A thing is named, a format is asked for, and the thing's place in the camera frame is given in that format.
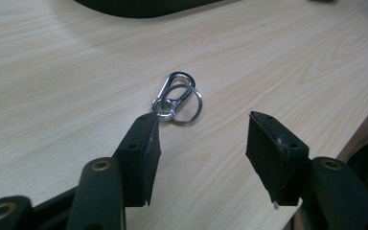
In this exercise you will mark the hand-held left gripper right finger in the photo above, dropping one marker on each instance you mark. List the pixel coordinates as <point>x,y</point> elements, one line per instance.
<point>276,159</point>

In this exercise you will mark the dark rounded object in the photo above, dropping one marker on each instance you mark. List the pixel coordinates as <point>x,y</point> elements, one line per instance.
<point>140,8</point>

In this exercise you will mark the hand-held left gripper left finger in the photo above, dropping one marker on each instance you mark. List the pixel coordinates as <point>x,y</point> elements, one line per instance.
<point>139,159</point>

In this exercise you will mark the silver carabiner clip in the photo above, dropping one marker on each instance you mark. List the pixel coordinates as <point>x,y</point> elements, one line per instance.
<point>161,107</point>

